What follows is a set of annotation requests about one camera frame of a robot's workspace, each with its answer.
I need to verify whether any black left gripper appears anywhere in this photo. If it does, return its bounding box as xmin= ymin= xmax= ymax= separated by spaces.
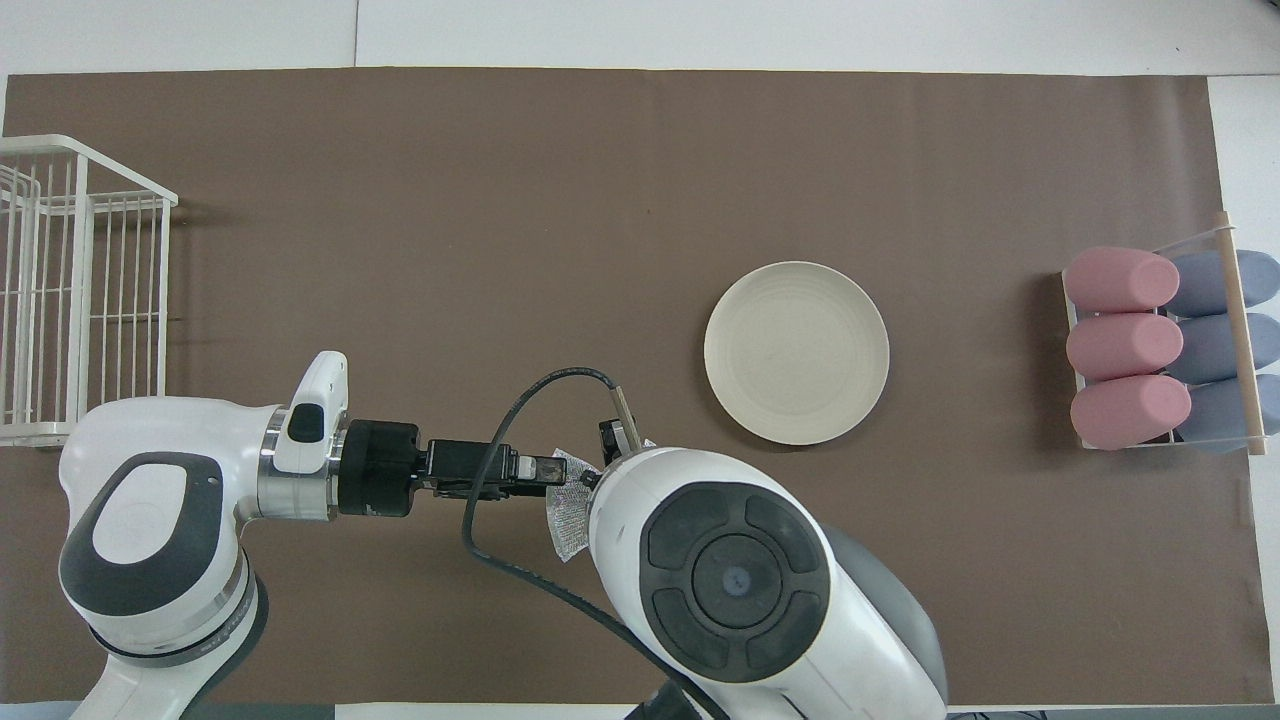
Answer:
xmin=337 ymin=419 xmax=570 ymax=520

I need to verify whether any cream round plate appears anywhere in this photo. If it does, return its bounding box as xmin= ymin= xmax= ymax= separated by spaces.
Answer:
xmin=704 ymin=261 xmax=890 ymax=447

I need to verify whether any pink plastic cup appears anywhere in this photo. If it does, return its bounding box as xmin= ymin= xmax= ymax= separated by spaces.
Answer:
xmin=1070 ymin=374 xmax=1193 ymax=451
xmin=1063 ymin=247 xmax=1181 ymax=314
xmin=1066 ymin=313 xmax=1185 ymax=382

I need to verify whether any white wire dish rack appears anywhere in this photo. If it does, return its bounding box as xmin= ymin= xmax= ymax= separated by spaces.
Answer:
xmin=0 ymin=134 xmax=179 ymax=448

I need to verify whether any blue plastic cup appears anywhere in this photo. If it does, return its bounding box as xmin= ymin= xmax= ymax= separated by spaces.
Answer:
xmin=1163 ymin=250 xmax=1280 ymax=318
xmin=1178 ymin=375 xmax=1280 ymax=454
xmin=1168 ymin=313 xmax=1280 ymax=384

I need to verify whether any silver mesh sponge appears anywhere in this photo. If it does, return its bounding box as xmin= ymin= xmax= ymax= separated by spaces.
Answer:
xmin=545 ymin=440 xmax=657 ymax=564

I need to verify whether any brown paper table mat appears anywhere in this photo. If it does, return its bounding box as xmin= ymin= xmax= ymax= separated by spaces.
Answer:
xmin=0 ymin=68 xmax=1271 ymax=706

